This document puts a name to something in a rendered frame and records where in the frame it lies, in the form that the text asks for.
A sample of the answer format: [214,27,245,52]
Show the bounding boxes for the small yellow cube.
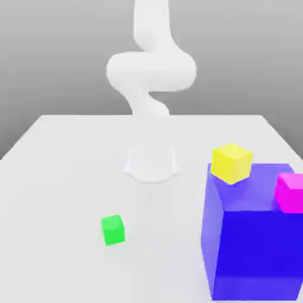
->
[210,143,254,186]

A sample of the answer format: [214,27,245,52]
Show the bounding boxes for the small green cube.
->
[101,214,126,247]

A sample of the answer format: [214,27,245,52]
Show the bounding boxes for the small magenta cube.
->
[273,172,303,214]

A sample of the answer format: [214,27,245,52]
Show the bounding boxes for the large blue box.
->
[200,162,303,302]

